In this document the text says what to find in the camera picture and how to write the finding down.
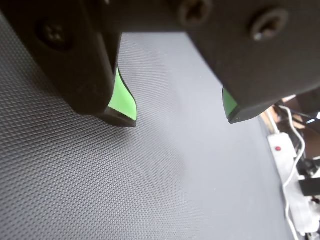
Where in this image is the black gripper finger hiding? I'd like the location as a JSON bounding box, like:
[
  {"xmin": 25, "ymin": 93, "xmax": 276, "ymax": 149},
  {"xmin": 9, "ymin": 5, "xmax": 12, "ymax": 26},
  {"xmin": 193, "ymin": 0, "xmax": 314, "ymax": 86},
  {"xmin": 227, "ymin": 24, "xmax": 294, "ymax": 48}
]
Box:
[
  {"xmin": 178, "ymin": 0, "xmax": 320, "ymax": 125},
  {"xmin": 0, "ymin": 0, "xmax": 139, "ymax": 128}
]

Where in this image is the thin white cable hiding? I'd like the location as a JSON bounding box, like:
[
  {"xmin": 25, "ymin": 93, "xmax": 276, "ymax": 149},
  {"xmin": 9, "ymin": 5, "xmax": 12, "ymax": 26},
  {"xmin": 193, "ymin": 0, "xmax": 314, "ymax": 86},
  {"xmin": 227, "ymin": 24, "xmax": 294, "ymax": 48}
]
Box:
[{"xmin": 277, "ymin": 104, "xmax": 308, "ymax": 240}]

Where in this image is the grey textured mat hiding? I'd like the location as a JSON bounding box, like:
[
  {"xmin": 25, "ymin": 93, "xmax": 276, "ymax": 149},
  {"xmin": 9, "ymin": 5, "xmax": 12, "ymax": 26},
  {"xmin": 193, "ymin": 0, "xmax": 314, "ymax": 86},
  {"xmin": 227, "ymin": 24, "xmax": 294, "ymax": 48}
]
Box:
[{"xmin": 0, "ymin": 12, "xmax": 297, "ymax": 240}]

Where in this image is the white power strip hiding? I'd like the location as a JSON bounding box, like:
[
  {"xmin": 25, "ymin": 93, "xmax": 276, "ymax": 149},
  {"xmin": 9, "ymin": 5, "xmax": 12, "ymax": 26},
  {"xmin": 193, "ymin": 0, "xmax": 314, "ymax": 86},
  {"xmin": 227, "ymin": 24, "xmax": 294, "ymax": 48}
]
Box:
[{"xmin": 266, "ymin": 132, "xmax": 320, "ymax": 236}]

